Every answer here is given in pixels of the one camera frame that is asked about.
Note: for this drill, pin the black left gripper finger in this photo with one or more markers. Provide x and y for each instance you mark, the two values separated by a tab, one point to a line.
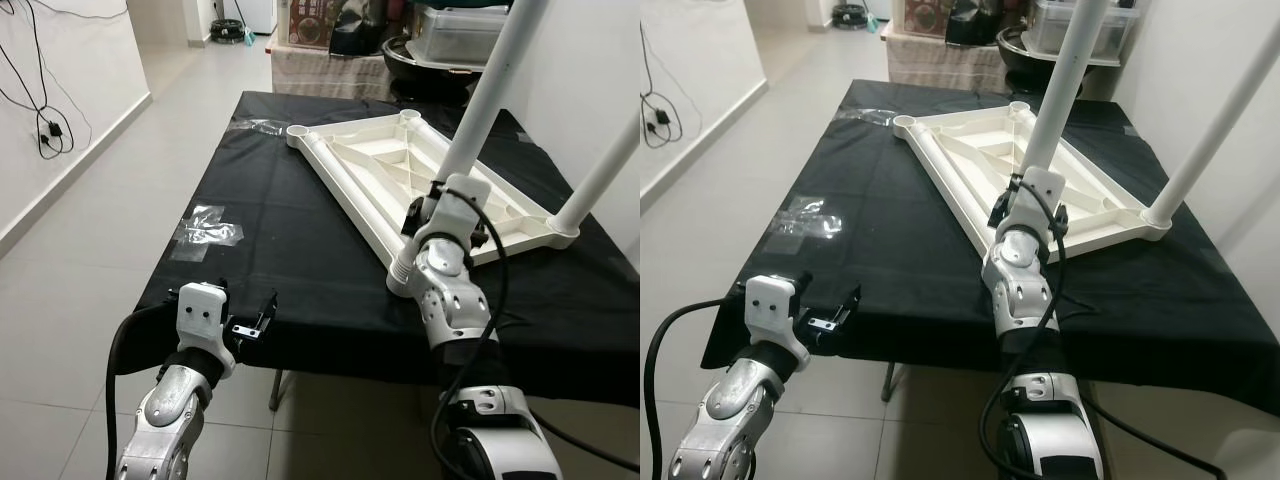
850	306
800	281
269	310

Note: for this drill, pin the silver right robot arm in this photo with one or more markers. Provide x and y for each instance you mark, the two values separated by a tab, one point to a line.
450	290
1015	285

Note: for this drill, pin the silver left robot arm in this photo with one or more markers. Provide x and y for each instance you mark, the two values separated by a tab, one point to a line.
165	420
735	410

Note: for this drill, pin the white plastic children table top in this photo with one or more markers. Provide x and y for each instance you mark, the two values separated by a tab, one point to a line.
985	140
380	150

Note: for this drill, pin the black tablecloth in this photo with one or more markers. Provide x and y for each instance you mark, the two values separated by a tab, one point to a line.
300	270
880	280

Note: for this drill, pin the clear crossed tape patch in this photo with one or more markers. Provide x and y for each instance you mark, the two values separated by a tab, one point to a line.
205	230
810	220

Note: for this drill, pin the black round wok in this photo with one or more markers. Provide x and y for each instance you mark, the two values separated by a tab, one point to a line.
1030	65
420	75

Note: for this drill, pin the beige patterned table cloth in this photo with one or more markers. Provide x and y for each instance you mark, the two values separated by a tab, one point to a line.
330	75
940	65

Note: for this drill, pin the clear plastic storage bin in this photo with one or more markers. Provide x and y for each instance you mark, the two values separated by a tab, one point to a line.
450	35
1045	30

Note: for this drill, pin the black plastic bag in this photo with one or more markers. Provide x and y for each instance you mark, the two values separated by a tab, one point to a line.
360	30
970	22

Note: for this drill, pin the storage box with orange lid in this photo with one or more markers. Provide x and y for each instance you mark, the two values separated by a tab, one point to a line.
310	25
925	18

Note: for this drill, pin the broom with teal head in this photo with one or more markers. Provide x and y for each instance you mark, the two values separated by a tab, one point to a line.
249	38

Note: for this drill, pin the black round floor device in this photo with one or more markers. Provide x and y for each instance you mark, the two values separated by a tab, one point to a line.
850	15
228	30

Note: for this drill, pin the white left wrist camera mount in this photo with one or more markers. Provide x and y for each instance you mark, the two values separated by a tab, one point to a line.
772	305
200	310

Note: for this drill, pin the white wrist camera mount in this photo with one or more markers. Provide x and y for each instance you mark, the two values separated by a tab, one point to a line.
772	305
200	310
460	205
1040	190

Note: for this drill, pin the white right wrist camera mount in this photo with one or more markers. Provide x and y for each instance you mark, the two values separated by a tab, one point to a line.
460	205
1040	190

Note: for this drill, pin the grey metal table frame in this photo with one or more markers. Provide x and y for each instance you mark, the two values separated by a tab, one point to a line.
276	390
888	380

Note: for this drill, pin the black wall power adapter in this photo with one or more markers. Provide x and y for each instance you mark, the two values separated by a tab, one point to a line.
53	130
663	118

